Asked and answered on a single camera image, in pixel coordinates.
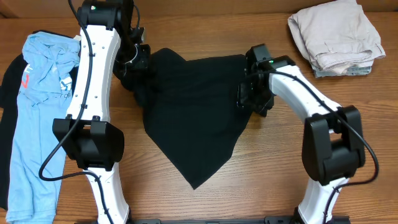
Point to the folded denim jeans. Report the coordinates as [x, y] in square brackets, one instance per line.
[351, 71]

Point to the black t-shirt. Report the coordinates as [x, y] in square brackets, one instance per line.
[190, 109]

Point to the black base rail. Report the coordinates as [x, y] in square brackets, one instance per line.
[242, 220]

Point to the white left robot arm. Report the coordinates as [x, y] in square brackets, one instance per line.
[110, 47]

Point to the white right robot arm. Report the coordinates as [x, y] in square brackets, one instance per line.
[332, 150]

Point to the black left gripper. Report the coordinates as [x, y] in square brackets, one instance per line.
[137, 70]

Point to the folded beige trousers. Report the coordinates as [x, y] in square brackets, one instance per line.
[335, 36]

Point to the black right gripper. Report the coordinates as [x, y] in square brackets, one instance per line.
[244, 98]

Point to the light blue t-shirt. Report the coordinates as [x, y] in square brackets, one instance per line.
[45, 93]

